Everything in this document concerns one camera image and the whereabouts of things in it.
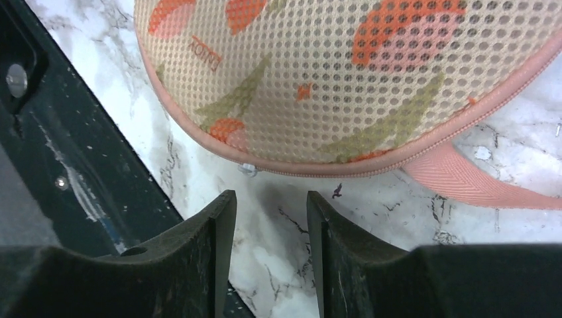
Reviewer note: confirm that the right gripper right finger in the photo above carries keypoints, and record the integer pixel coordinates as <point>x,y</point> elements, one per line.
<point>359,275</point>

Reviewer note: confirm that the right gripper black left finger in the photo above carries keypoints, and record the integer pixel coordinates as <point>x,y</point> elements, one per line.
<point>182,272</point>

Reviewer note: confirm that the floral mesh laundry bag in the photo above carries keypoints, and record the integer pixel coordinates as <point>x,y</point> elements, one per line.
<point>349,88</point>

